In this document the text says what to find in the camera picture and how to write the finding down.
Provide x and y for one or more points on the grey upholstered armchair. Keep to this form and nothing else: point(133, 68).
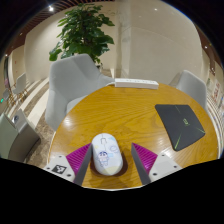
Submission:
point(70, 81)
point(191, 87)

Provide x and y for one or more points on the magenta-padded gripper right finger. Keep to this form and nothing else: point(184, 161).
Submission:
point(164, 165)

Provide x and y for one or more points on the pale green armchair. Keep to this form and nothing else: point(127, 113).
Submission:
point(6, 136)

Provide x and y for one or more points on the red white poster stand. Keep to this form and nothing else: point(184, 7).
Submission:
point(216, 96)

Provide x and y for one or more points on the white power strip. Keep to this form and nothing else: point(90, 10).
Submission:
point(136, 83)

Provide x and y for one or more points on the white cartoon-print computer mouse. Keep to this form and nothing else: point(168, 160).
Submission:
point(106, 153)

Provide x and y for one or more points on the black mouse pad green lines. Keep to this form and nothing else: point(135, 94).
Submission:
point(181, 125)

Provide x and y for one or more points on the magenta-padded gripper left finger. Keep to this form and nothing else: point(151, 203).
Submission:
point(57, 166)

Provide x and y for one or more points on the large green potted plant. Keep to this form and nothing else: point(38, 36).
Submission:
point(81, 31)

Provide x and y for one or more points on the small grey chair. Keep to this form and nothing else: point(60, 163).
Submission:
point(20, 83)

